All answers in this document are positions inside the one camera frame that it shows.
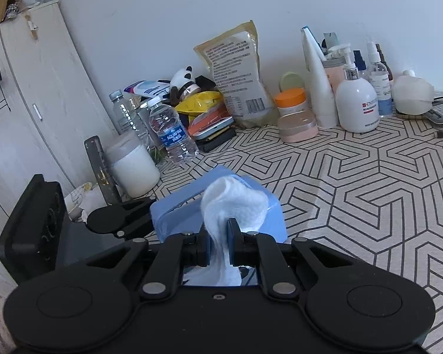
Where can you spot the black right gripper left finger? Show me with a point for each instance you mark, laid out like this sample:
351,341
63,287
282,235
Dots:
196,250

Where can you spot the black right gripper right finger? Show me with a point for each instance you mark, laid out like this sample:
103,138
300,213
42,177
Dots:
243,247

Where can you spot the blue plastic container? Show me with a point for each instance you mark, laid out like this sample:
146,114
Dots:
181,211

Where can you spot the white cleaning wipe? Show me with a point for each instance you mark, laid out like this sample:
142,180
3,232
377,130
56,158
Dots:
227,197

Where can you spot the clear water bottle blue label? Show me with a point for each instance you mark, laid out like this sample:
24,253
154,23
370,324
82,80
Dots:
166,123

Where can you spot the white jar with clear lid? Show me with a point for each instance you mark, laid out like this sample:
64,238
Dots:
131,165

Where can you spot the grey metal grater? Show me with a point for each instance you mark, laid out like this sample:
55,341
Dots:
101,171

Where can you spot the stack of flat boxes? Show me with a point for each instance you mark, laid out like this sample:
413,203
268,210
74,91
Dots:
212,129

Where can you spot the pink round cosmetic case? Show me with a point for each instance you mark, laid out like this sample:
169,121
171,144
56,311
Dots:
297,127

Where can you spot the white wooden cabinet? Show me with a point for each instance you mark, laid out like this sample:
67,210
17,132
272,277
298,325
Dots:
54,109

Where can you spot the yellow snack bag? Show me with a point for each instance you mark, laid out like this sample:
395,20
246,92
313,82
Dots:
199,103

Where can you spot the clear empty plastic bottle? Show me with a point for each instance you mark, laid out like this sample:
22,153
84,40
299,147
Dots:
125,109

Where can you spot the orange lid plastic jar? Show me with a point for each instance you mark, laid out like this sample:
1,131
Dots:
291,101

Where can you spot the panda plush toy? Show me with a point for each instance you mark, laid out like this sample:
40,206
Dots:
183,85

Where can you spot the white blue tube package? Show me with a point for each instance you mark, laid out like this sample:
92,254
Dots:
149,89

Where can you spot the tall white lotion tube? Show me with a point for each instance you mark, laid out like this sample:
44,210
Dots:
321,94

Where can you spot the green round lid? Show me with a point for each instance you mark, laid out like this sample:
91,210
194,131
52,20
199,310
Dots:
290,80

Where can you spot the white pump dispenser bottle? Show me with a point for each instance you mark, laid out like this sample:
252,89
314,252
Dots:
355,97

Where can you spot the beige printed food pouch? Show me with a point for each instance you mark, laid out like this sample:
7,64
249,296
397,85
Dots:
233,62

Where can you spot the clear spray bottle blue label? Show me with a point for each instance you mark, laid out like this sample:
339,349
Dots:
379,77

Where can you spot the grey digital scale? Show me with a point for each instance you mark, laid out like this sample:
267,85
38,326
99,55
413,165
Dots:
435,114

